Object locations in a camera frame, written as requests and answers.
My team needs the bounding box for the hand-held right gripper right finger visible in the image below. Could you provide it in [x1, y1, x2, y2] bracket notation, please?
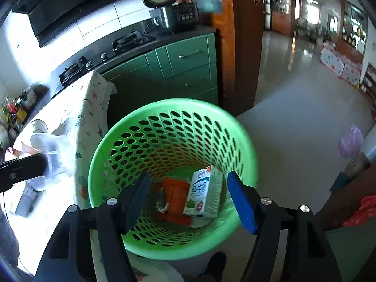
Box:
[227, 170, 343, 282]

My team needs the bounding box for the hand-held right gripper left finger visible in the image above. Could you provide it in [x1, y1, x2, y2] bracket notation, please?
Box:
[34, 170, 152, 282]

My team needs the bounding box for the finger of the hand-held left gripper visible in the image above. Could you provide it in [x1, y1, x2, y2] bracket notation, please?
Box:
[0, 154, 49, 193]

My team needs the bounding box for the clear plastic container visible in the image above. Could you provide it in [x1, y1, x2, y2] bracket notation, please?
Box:
[29, 132, 77, 191]

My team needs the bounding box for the small red carton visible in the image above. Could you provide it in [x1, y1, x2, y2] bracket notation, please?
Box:
[159, 177, 191, 227]

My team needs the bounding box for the white and blue milk carton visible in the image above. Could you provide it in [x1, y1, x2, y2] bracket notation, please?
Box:
[182, 165, 224, 218]

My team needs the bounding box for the white paper cup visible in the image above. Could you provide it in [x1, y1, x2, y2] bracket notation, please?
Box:
[29, 119, 49, 134]

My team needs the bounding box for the green perforated plastic basket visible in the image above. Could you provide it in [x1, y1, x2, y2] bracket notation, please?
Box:
[88, 98, 259, 260]

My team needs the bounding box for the cluster of condiment bottles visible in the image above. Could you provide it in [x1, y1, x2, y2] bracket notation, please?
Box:
[0, 94, 30, 133]

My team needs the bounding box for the metal pot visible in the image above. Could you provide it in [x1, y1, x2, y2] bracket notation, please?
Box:
[19, 86, 39, 110]

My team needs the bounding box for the person's dark shoe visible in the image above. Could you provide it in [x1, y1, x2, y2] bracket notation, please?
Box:
[206, 251, 227, 282]

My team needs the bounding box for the cartoon print white tablecloth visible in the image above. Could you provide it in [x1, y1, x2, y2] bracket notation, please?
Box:
[0, 70, 184, 282]

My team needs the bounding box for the red plastic bag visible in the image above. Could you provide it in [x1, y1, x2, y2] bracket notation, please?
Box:
[342, 194, 376, 228]

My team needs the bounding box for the green kitchen cabinet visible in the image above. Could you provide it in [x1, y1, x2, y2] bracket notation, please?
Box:
[98, 32, 219, 124]

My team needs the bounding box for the black gas stove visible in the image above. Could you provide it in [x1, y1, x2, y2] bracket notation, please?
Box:
[50, 29, 157, 99]

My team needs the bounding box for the black range hood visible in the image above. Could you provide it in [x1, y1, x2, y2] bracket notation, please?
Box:
[0, 0, 138, 47]

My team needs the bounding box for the wooden cabinet with glass door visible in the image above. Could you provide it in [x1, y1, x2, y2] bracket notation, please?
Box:
[178, 0, 265, 115]

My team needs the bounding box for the polka dot fabric playpen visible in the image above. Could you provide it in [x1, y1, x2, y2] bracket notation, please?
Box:
[320, 43, 363, 87]

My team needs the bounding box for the low wooden shelf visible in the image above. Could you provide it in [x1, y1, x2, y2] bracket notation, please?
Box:
[360, 63, 376, 100]

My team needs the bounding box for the black rice cooker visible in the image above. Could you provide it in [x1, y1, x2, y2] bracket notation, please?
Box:
[139, 0, 200, 34]

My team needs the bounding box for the wooden display cabinet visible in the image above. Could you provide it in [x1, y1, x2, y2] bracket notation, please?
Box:
[266, 0, 297, 36]
[335, 0, 369, 62]

